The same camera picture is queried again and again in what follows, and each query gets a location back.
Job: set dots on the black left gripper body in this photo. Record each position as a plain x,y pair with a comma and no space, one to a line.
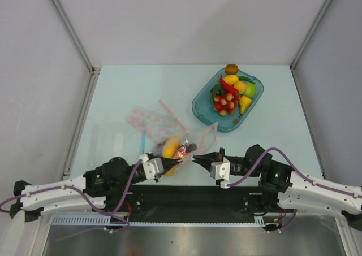
137,178

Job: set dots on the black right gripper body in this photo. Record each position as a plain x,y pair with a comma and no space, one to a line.
220,156

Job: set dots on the red strawberry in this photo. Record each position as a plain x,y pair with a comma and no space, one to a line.
181,152

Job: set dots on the yellow-orange mango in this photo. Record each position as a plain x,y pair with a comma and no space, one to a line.
170,147

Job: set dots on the purple grape bunch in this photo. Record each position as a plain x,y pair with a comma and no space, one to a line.
190,148

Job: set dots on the yellow bell pepper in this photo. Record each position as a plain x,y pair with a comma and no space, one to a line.
172,171

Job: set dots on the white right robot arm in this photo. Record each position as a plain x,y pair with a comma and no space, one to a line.
282,185

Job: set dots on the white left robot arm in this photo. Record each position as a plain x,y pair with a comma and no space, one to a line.
103,189

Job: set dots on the clear bag, blue zipper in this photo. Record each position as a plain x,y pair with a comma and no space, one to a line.
114,148

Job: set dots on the teal plastic basket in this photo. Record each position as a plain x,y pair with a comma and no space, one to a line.
202,105

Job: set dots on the red-yellow lychee cluster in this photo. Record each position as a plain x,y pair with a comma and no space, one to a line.
226,104

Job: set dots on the yellow pear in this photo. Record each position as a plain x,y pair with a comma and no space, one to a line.
244,104

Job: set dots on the red chili pepper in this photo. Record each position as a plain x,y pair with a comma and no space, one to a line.
227,87

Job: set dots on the green lime fruit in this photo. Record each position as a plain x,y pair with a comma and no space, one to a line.
250,90

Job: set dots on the orange-yellow apricot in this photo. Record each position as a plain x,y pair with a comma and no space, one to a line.
240,86

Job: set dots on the yellow lemon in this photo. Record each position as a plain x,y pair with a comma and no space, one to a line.
231,79

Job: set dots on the green chili pepper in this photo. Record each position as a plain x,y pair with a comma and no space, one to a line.
247,79

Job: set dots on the brown kiwi fruit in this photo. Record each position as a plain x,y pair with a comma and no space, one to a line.
231,69

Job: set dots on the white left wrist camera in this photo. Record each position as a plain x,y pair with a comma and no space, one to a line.
153,167

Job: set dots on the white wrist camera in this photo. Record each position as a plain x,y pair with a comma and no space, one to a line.
153,167
220,172

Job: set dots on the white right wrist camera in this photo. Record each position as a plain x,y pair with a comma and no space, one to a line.
220,172

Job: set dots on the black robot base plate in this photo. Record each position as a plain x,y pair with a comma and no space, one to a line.
198,204

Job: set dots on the white slotted cable duct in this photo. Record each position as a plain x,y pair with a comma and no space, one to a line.
87,220

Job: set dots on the aluminium frame rail left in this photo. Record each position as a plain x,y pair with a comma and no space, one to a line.
88,78

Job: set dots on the aluminium frame rail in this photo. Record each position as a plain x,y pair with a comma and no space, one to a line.
88,78
311,33

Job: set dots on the aluminium frame rail right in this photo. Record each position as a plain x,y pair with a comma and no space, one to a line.
311,33

